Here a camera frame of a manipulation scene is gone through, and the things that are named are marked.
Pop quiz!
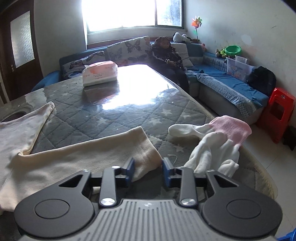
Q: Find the cream knit garment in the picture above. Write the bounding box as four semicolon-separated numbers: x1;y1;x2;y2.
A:
1;102;162;212

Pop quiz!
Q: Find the window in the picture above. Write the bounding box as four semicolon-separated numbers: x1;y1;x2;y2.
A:
81;0;183;33

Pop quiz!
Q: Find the red plastic stool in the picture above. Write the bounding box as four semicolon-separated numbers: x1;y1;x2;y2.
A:
257;87;295;144

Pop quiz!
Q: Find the blue corner sofa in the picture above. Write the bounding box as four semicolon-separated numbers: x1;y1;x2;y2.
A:
33;43;269;124

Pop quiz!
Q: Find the white plush toy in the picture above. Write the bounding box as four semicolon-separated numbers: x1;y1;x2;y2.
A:
173;32;192;43

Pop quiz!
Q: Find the right butterfly cushion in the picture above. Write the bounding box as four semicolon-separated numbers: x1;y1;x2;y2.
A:
107;36;152;67

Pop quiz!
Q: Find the grey quilted star table cover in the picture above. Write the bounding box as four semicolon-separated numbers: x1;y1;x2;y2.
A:
0;64;278;232

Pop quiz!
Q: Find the dark wooden door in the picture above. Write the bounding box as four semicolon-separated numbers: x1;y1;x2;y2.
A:
1;1;43;100

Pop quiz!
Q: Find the butterfly cushion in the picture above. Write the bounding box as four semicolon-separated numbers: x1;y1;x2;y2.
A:
62;51;105;79
107;36;152;67

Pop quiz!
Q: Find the white pink knit glove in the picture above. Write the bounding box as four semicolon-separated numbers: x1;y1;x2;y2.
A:
168;115;252;177

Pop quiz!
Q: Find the green toy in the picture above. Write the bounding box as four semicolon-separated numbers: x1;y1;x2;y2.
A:
215;49;228;59

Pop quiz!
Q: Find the green plastic basin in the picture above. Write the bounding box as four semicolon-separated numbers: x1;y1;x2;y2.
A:
224;45;242;57

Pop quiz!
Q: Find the black backpack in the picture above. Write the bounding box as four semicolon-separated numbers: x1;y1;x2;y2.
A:
246;66;276;97

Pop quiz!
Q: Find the pink white tissue pack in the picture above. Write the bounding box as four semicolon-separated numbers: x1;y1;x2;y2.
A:
82;60;118;87

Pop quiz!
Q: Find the blue plastic stool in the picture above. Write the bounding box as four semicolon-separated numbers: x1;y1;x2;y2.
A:
277;228;296;241

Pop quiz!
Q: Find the child in dark jacket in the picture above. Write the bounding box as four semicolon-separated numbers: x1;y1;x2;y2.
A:
151;37;189;93

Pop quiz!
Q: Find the clear plastic storage box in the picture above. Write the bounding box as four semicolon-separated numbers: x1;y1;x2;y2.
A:
226;58;256;83

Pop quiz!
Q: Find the colourful pinwheel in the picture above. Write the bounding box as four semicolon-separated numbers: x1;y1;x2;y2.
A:
191;16;202;43

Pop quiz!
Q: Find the left butterfly cushion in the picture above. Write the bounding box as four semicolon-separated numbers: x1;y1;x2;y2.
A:
62;51;105;79

